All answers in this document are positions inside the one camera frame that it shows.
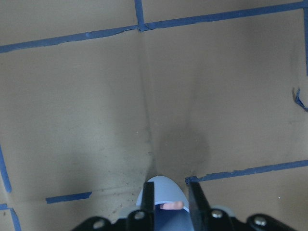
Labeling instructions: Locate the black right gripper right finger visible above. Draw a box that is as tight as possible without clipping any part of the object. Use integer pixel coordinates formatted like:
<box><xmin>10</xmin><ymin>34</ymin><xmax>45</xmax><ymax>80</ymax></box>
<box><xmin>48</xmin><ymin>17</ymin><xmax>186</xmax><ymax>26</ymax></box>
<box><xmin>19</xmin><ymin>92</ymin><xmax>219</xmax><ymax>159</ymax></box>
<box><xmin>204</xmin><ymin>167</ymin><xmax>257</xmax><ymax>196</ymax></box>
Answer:
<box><xmin>188</xmin><ymin>182</ymin><xmax>211</xmax><ymax>231</ymax></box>

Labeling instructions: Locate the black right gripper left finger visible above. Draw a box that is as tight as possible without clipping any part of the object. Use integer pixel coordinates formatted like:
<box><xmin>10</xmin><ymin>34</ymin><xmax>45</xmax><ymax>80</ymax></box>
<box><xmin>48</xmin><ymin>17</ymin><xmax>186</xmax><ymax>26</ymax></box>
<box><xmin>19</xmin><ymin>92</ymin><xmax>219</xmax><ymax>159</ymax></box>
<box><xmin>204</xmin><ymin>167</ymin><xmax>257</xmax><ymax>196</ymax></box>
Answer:
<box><xmin>140</xmin><ymin>182</ymin><xmax>154</xmax><ymax>231</ymax></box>

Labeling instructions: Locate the light blue plastic cup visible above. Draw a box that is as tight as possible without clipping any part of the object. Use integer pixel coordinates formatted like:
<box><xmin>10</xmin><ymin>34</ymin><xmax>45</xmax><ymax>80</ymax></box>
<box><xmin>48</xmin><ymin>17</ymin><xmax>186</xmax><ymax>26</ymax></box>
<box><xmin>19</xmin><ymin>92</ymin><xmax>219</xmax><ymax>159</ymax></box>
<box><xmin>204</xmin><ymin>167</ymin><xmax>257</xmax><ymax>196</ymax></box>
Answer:
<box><xmin>147</xmin><ymin>176</ymin><xmax>194</xmax><ymax>231</ymax></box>

